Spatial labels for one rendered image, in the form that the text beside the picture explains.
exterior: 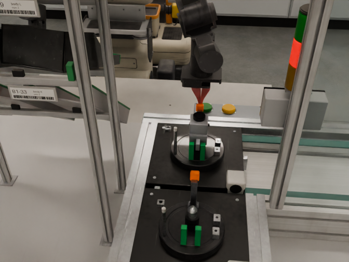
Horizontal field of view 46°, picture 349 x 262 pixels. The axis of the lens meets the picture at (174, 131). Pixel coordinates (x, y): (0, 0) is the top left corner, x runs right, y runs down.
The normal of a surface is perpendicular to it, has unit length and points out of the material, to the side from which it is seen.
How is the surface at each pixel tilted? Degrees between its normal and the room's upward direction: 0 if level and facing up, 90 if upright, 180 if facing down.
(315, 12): 90
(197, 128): 90
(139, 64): 98
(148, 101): 0
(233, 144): 0
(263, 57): 0
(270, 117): 90
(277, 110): 90
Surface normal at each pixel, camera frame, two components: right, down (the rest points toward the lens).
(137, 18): -0.09, 0.62
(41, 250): 0.00, -0.78
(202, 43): -0.27, -0.69
